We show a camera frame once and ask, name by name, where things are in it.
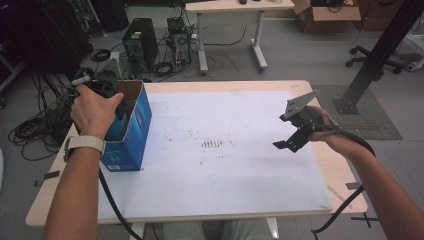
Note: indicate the white table mat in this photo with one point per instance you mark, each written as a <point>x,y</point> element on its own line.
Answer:
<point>216,186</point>

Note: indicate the black office chair base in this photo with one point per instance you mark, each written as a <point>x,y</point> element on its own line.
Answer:
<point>373,60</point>

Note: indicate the black computer mouse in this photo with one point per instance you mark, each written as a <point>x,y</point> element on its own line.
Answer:
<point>243,1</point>

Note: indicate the blue cardboard box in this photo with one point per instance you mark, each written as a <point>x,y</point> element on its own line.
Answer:
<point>136,143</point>

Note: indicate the black curtain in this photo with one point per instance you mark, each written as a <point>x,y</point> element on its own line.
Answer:
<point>43,40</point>

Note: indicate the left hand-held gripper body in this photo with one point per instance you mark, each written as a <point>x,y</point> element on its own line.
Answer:
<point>105,83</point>

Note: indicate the black metal stand post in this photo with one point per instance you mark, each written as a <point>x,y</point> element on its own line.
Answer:
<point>383,50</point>

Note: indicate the wristwatch with white band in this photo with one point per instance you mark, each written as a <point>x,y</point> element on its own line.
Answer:
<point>86,142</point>

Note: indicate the white desk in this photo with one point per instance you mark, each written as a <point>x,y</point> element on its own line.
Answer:
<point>233,6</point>

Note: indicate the person's right hand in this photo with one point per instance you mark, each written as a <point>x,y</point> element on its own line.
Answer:
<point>333,138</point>

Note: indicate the person's left hand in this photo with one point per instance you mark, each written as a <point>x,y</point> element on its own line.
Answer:
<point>91,113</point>

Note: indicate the black computer tower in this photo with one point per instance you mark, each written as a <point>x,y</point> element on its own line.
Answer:
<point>141,43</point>

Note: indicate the grey floor mat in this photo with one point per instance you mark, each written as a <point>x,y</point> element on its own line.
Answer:
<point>376,123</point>

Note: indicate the brown cardboard box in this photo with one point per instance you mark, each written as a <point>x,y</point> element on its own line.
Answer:
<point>333,20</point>

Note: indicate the light wooden table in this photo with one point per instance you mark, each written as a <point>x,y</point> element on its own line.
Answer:
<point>336,173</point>

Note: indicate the open computer case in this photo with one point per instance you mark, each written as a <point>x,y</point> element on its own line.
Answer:
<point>180,43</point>

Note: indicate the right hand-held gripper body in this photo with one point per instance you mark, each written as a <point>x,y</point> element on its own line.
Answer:
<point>300,116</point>

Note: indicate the grey tape strip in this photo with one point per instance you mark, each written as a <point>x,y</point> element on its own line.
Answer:
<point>50,176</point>
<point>354,185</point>

